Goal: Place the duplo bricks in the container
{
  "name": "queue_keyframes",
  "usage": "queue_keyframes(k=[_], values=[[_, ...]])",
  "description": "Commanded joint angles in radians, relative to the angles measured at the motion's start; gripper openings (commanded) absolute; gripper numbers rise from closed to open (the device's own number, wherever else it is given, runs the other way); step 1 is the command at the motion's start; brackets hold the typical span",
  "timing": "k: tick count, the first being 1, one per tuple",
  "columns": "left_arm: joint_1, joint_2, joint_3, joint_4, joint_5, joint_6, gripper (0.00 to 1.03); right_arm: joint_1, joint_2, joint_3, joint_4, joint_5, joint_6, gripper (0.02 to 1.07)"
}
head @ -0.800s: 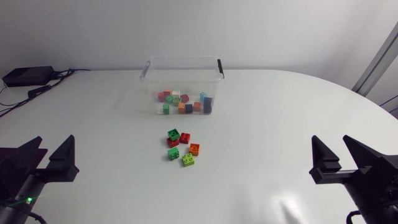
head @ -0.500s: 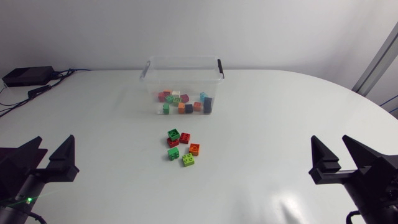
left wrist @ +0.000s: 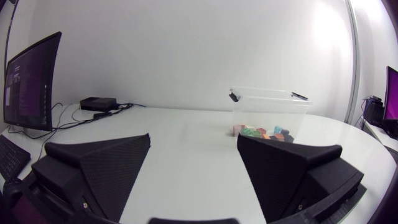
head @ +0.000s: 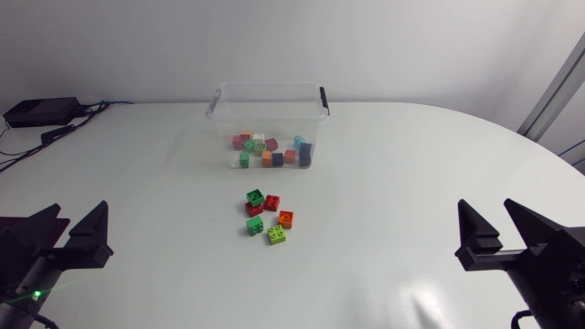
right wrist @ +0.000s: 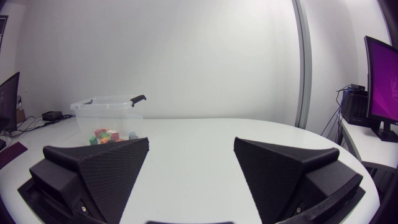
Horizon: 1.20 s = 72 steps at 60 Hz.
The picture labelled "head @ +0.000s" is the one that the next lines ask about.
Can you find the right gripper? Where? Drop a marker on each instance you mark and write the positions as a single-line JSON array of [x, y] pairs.
[[548, 274]]

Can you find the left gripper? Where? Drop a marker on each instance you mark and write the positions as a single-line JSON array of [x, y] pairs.
[[39, 274]]

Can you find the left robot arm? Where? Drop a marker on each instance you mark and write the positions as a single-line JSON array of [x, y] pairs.
[[13, 317]]

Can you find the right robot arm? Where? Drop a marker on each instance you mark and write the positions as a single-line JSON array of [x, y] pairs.
[[566, 317]]

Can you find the clear plastic container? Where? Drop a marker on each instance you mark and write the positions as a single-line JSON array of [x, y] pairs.
[[269, 114]]

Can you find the black power brick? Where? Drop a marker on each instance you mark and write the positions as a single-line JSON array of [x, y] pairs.
[[41, 112]]

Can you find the lime green toy brick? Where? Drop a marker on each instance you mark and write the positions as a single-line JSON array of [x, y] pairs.
[[276, 235]]

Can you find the dark blue toy brick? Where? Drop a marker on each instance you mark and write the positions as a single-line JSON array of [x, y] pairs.
[[277, 159], [305, 154]]

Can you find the white toy brick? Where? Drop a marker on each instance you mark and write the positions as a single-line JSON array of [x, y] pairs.
[[258, 136]]

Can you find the light blue toy brick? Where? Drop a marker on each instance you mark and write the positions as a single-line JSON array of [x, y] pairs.
[[299, 141]]

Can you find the dark red toy brick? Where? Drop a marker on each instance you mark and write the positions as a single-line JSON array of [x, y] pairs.
[[272, 144]]

